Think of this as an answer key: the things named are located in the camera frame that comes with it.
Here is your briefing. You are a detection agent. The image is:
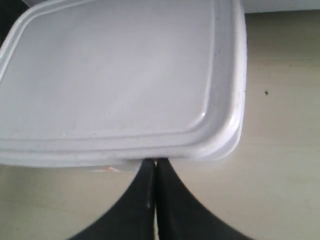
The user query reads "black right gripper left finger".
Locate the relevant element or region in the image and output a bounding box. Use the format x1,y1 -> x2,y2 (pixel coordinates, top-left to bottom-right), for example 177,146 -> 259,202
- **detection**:
72,159 -> 156,240

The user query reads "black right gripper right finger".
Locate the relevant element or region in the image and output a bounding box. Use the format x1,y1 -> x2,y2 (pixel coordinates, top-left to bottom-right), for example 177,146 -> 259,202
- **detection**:
156,158 -> 250,240

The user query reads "white plastic food container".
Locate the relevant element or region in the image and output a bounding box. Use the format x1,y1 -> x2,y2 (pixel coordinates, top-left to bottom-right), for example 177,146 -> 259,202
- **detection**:
0,0 -> 247,168

